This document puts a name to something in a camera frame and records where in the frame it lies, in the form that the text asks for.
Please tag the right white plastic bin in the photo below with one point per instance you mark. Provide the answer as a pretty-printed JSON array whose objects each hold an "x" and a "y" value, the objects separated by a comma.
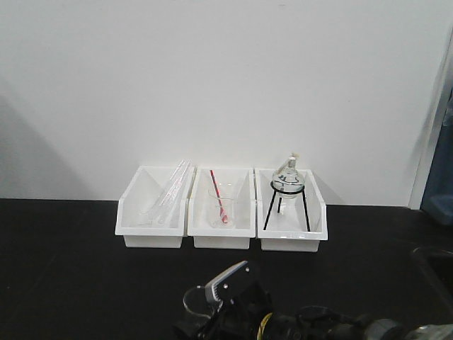
[{"x": 286, "y": 230}]

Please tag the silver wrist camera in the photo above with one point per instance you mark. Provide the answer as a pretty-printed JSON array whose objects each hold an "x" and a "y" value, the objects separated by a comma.
[{"x": 228, "y": 283}]

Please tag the clear glass rods bundle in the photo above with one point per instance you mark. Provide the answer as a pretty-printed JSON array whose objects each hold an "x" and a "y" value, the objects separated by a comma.
[{"x": 158, "y": 214}]

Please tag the clear glass beaker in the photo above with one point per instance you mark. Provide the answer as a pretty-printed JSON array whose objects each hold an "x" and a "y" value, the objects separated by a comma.
[{"x": 193, "y": 301}]

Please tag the white plastic bin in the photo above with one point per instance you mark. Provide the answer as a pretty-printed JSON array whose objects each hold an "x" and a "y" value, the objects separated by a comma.
[
  {"x": 244, "y": 229},
  {"x": 135, "y": 222},
  {"x": 286, "y": 230}
]

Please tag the left white plastic bin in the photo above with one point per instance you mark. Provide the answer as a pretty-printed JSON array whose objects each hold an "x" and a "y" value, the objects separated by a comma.
[{"x": 135, "y": 222}]

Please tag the red stirring rod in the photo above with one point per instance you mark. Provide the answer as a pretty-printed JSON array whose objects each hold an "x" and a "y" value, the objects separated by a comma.
[{"x": 222, "y": 212}]

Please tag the glass alcohol lamp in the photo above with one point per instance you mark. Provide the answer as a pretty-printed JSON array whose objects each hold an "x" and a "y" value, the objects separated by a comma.
[{"x": 286, "y": 179}]

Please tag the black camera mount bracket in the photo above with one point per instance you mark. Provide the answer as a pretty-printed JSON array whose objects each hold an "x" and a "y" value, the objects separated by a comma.
[{"x": 252, "y": 297}]

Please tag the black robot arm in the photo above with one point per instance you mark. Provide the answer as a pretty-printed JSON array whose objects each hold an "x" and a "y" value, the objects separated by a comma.
[{"x": 312, "y": 322}]

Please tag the small glass beaker in bin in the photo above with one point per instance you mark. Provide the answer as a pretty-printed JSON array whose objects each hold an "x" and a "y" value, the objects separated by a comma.
[{"x": 228, "y": 199}]

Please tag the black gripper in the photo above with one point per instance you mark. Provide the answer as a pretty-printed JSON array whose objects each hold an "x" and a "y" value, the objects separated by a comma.
[{"x": 232, "y": 320}]

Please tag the black wire tripod stand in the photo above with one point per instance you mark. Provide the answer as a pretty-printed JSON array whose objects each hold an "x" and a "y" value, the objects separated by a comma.
[{"x": 291, "y": 194}]

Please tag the middle white plastic bin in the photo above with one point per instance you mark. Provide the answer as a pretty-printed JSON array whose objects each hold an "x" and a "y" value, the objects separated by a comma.
[{"x": 244, "y": 229}]

